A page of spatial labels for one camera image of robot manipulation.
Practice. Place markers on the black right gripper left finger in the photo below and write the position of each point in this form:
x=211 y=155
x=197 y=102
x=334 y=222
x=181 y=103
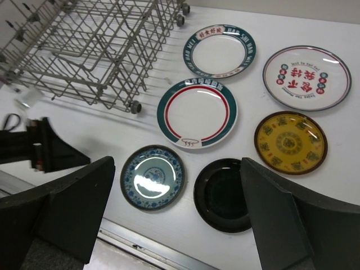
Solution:
x=55 y=225

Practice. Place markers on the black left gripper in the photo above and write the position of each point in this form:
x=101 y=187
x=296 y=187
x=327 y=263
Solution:
x=19 y=146

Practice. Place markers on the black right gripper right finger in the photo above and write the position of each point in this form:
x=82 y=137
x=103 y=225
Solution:
x=295 y=227

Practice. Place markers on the black plate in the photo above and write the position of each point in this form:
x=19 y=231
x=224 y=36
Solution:
x=219 y=198

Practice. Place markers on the blue floral plate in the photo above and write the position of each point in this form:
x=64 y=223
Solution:
x=152 y=178

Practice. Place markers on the yellow patterned plate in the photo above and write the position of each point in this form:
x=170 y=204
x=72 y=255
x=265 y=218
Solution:
x=291 y=143

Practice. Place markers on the white plate red characters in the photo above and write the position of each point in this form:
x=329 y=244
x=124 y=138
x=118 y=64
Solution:
x=307 y=78

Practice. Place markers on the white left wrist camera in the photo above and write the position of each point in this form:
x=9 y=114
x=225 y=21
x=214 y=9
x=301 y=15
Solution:
x=28 y=98

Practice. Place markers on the aluminium table rail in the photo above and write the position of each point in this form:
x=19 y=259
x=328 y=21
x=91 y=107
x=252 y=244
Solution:
x=119 y=248

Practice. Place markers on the grey wire dish rack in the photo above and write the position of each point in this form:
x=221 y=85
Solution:
x=98 y=52

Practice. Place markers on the green red ring plate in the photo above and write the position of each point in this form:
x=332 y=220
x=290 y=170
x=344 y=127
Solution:
x=197 y=113

